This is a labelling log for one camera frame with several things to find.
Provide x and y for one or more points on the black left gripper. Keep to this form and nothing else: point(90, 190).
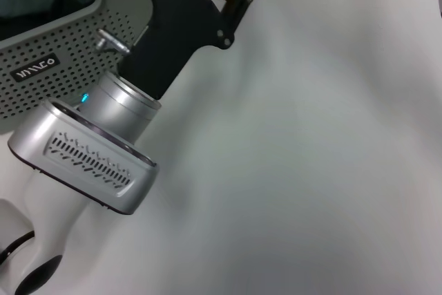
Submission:
point(179, 32)

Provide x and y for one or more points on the grey perforated storage basket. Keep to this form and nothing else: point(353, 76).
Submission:
point(52, 49)

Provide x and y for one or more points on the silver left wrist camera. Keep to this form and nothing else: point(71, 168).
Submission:
point(86, 157)

